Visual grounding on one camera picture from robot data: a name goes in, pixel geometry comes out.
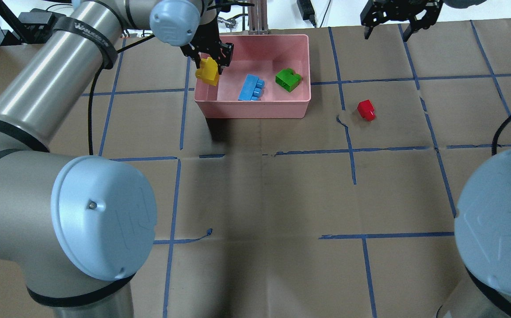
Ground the aluminium frame post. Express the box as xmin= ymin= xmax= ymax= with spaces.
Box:
xmin=246 ymin=0 xmax=269 ymax=35

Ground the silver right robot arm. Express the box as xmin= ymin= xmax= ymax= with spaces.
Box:
xmin=434 ymin=110 xmax=511 ymax=318

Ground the black power adapter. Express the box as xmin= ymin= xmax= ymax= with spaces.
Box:
xmin=296 ymin=0 xmax=317 ymax=28

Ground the blue toy block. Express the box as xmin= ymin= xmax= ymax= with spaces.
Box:
xmin=237 ymin=74 xmax=265 ymax=101

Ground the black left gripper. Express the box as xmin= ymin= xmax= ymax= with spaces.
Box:
xmin=181 ymin=20 xmax=234 ymax=75

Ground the green toy block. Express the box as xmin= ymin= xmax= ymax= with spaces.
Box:
xmin=275 ymin=68 xmax=302 ymax=93

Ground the yellow toy block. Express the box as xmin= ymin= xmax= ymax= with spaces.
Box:
xmin=195 ymin=57 xmax=220 ymax=87

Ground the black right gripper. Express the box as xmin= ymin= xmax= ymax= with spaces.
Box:
xmin=360 ymin=0 xmax=443 ymax=42

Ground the pink plastic box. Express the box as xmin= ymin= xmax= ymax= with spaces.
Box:
xmin=194 ymin=34 xmax=311 ymax=119

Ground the red toy block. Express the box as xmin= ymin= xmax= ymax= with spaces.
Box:
xmin=357 ymin=99 xmax=376 ymax=121

